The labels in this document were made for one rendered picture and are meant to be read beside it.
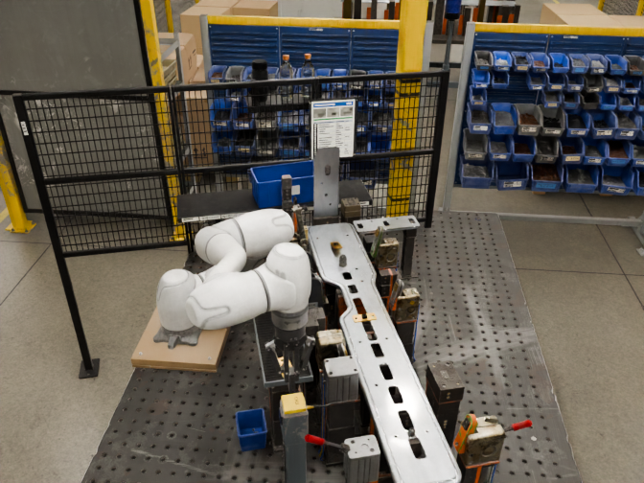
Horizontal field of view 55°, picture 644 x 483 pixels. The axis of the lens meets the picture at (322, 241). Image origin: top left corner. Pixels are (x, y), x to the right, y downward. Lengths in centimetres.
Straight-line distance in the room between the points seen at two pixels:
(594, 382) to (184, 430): 228
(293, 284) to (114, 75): 302
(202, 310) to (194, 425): 102
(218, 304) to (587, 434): 244
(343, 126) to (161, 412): 150
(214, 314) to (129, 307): 271
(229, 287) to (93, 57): 305
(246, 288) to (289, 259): 11
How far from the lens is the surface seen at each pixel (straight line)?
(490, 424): 187
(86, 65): 430
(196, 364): 248
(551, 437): 239
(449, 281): 299
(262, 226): 195
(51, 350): 388
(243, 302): 136
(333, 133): 296
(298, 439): 179
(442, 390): 198
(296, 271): 139
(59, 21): 428
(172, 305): 246
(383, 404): 195
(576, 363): 380
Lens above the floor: 243
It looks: 33 degrees down
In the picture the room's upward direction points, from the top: 1 degrees clockwise
